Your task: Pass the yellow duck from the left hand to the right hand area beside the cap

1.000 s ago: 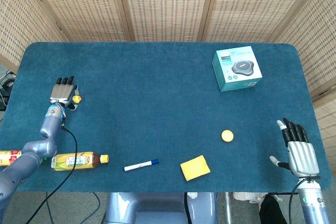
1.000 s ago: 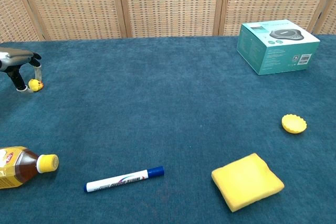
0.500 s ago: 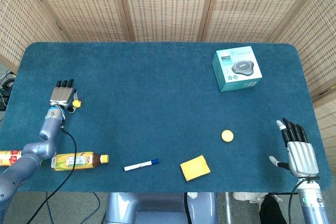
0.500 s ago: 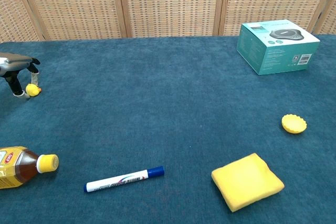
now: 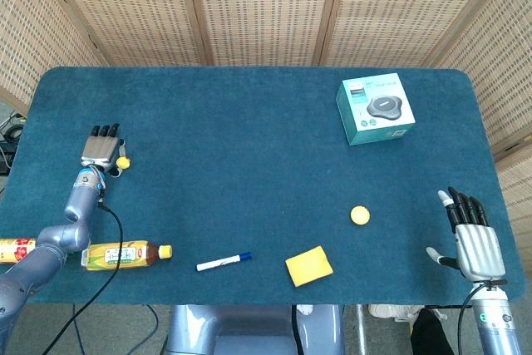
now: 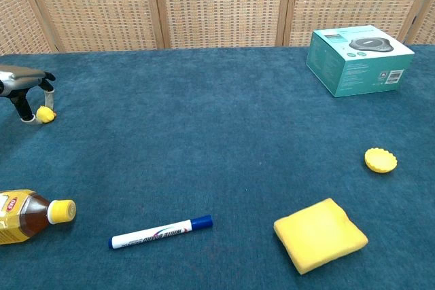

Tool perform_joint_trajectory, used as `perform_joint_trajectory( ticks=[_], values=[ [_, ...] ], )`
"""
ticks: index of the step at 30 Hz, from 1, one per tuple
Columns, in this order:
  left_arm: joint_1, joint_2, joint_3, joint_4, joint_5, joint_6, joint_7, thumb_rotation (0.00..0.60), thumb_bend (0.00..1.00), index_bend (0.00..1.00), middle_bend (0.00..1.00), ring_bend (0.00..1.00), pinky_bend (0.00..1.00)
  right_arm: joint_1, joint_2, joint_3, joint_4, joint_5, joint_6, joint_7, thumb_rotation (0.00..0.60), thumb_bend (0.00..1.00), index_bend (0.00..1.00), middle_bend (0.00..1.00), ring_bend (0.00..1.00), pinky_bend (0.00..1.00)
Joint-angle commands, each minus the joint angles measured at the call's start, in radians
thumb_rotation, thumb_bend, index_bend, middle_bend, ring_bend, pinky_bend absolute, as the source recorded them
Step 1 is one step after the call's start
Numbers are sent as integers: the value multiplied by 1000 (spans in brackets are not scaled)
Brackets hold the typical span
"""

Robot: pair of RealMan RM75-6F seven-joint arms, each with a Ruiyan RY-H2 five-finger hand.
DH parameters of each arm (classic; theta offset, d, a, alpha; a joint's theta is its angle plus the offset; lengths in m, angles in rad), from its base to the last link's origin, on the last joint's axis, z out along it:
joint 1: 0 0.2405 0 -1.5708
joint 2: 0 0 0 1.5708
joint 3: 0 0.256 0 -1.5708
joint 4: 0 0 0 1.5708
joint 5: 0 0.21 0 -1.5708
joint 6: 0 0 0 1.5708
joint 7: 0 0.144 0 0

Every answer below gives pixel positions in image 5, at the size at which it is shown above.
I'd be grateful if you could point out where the yellow square sponge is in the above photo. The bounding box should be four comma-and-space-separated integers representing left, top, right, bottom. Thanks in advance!
284, 245, 334, 288

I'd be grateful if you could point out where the woven bamboo folding screen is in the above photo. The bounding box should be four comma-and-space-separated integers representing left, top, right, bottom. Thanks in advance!
0, 0, 532, 273

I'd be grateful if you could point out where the blue table mat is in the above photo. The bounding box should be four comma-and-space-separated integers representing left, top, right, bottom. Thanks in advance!
0, 66, 525, 307

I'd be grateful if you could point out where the dark floor cable bundle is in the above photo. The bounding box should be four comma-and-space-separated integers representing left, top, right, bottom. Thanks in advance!
0, 111, 27, 175

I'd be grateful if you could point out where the blue-grey robot torso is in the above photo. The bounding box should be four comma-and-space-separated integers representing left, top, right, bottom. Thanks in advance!
165, 303, 346, 355

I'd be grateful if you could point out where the black trouser leg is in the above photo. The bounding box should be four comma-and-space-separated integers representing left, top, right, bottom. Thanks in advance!
410, 307, 456, 355

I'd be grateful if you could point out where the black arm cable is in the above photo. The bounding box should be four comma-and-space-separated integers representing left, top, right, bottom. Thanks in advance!
456, 282, 508, 355
40, 201, 125, 355

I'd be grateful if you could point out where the white blue whiteboard marker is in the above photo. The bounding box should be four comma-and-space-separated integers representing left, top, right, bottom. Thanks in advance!
195, 251, 254, 273

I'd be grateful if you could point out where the blue floor cable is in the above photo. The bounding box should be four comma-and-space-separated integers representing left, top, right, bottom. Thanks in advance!
145, 303, 161, 344

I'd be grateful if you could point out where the white shoe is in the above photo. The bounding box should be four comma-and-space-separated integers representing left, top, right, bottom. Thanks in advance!
367, 303, 421, 323

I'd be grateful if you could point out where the tea bottle yellow label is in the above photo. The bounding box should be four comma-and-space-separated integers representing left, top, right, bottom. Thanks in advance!
80, 240, 174, 272

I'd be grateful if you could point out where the teal speakerphone box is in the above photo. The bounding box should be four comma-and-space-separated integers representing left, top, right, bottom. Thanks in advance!
335, 72, 416, 146

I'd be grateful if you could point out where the round yellow disc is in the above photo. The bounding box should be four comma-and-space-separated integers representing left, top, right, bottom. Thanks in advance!
350, 205, 371, 227

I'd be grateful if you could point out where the bottle red yellow label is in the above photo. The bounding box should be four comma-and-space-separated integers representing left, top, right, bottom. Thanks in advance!
0, 237, 39, 265

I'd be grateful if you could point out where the black torso cable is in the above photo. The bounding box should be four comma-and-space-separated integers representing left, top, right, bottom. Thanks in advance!
290, 304, 307, 355

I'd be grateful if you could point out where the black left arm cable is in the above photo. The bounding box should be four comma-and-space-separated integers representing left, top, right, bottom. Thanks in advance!
40, 201, 125, 355

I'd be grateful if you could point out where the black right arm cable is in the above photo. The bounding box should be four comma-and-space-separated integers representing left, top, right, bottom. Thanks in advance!
456, 282, 508, 355

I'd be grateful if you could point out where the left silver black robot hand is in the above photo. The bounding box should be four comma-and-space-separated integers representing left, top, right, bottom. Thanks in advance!
79, 122, 126, 177

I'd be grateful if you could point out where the metal table leg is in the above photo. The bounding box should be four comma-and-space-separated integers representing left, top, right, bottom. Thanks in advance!
356, 303, 369, 355

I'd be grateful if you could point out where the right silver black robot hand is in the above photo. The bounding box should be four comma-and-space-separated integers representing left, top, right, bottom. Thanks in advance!
426, 186, 509, 286

